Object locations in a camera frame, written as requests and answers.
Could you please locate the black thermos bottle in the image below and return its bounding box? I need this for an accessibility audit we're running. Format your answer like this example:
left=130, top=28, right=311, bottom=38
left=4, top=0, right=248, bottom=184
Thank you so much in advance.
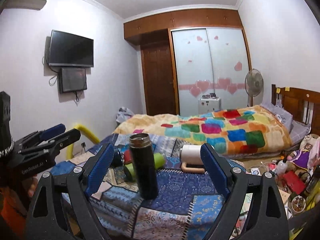
left=129, top=133, right=158, bottom=200

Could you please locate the yellow foam tube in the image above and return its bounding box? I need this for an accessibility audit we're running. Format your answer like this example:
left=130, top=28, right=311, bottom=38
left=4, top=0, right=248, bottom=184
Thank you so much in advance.
left=65, top=123, right=101, bottom=160

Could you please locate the white squeeze bottle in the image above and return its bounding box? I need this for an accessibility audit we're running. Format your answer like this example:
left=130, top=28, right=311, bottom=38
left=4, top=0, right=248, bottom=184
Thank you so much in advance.
left=275, top=158, right=287, bottom=177

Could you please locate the blue patchwork bedspread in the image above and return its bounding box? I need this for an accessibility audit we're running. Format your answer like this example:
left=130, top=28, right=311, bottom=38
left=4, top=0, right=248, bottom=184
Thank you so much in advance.
left=52, top=133, right=225, bottom=239

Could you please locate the white thermos bottle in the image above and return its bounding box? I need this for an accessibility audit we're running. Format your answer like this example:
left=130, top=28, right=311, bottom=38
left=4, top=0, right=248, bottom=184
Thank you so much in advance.
left=180, top=145, right=203, bottom=165

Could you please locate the colourful plush blanket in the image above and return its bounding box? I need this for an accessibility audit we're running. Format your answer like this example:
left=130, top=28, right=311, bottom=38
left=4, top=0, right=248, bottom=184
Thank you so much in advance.
left=115, top=105, right=293, bottom=156

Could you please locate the red box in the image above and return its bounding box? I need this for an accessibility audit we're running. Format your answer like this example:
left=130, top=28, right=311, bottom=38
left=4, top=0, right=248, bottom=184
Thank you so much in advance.
left=283, top=171, right=306, bottom=195

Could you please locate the lime green thermos bottle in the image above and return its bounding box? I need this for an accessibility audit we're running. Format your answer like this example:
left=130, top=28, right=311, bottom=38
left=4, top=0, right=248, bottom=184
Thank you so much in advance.
left=123, top=153, right=166, bottom=181

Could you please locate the grey pillow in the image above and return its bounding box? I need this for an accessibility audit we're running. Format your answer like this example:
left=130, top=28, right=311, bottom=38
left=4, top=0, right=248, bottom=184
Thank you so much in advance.
left=260, top=102, right=311, bottom=144

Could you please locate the white appliance box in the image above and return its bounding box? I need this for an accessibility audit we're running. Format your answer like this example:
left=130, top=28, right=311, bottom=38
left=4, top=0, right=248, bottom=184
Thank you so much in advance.
left=198, top=93, right=221, bottom=114

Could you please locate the grey plastic bag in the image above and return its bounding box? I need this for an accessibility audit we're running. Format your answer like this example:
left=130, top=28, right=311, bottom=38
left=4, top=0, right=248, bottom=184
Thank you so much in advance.
left=116, top=107, right=135, bottom=125

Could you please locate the standing electric fan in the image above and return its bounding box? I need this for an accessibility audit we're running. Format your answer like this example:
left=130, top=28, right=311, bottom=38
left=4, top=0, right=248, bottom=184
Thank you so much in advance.
left=245, top=69, right=264, bottom=106

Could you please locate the wooden headboard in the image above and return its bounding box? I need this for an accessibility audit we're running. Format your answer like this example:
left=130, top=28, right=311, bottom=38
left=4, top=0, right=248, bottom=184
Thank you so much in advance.
left=271, top=84, right=320, bottom=135

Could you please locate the brown wooden door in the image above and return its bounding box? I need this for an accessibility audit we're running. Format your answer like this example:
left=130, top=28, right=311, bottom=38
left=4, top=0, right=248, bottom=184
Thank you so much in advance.
left=141, top=42, right=176, bottom=115

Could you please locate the sliding wardrobe with hearts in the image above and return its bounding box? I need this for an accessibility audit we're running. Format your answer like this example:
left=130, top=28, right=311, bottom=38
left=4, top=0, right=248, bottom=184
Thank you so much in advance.
left=171, top=27, right=249, bottom=116

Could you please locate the small black wall monitor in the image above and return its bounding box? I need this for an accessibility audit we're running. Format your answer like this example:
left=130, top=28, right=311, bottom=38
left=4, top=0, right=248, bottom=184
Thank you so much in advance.
left=58, top=67, right=87, bottom=94

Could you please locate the wall mounted black television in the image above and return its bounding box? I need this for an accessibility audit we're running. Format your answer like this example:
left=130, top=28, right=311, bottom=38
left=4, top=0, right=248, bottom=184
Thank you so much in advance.
left=48, top=30, right=94, bottom=68

